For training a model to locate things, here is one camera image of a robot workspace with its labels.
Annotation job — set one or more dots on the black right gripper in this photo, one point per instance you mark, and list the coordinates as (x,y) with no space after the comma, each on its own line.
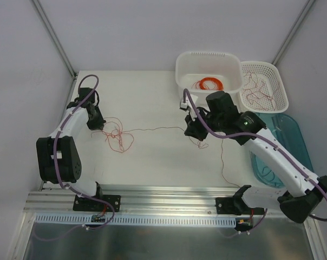
(195,129)

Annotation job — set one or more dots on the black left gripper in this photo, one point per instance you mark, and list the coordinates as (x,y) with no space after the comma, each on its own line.
(95,121)

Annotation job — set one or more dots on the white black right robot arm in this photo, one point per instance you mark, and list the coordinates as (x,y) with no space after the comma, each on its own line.
(304,194)

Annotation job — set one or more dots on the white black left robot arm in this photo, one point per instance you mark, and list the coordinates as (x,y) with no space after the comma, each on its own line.
(58,159)

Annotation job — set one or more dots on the white plastic tub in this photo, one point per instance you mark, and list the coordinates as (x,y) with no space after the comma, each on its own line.
(203,73)

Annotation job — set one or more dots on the white perforated basket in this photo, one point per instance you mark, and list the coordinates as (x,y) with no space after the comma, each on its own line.
(263,90)

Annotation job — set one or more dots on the teal translucent tray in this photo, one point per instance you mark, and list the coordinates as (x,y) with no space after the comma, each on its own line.
(286,130)

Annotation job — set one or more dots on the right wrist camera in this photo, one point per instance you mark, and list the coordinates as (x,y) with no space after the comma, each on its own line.
(185,103)

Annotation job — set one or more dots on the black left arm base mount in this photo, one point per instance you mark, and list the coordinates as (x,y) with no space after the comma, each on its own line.
(99,202)

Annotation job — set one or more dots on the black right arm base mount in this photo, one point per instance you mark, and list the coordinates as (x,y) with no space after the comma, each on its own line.
(234,205)

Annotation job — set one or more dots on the aluminium extrusion rail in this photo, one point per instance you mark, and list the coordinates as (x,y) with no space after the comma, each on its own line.
(138,200)

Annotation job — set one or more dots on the left aluminium frame post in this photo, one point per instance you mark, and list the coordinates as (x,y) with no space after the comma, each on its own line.
(37,5)

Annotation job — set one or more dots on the aluminium frame post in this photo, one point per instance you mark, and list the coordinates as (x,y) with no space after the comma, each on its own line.
(37,5)
(297,24)

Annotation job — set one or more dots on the white slotted cable duct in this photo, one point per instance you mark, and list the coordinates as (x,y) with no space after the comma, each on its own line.
(138,220)

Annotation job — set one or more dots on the right aluminium frame post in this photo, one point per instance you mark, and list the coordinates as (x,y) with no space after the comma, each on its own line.
(297,24)

